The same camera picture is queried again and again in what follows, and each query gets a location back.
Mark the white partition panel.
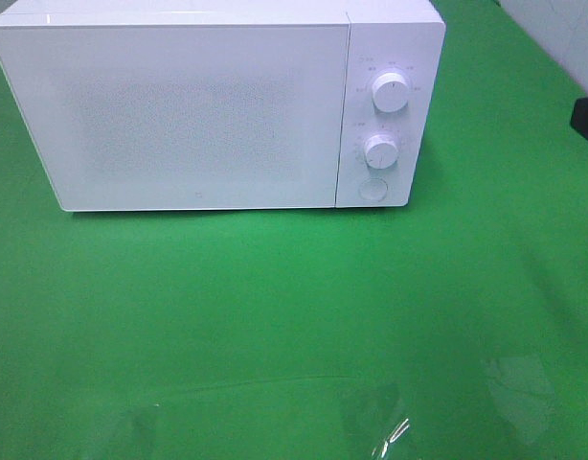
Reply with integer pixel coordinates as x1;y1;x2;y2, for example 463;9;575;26
499;0;588;95

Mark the white upper microwave knob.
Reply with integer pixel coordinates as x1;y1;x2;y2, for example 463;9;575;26
372;71;410;113

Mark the white lower microwave knob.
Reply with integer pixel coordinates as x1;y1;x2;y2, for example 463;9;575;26
363;134;399;170

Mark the white microwave oven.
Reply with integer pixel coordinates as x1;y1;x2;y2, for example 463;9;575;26
0;1;446;212

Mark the white microwave knob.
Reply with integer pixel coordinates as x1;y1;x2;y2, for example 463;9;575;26
363;134;399;170
372;71;410;113

